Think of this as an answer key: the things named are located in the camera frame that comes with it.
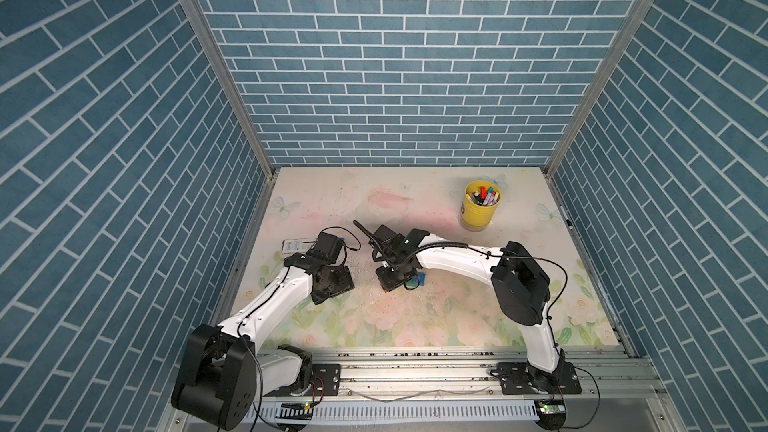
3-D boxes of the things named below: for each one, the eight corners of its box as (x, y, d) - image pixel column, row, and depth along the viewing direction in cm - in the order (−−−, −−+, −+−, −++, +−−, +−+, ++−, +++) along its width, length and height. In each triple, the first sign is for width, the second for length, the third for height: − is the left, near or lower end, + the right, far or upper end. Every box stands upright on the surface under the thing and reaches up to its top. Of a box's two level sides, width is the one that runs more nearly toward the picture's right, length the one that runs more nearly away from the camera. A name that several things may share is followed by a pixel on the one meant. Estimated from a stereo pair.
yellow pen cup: (461, 233, 104) (469, 208, 93) (457, 205, 112) (464, 180, 101) (493, 233, 104) (504, 208, 93) (486, 206, 112) (496, 180, 101)
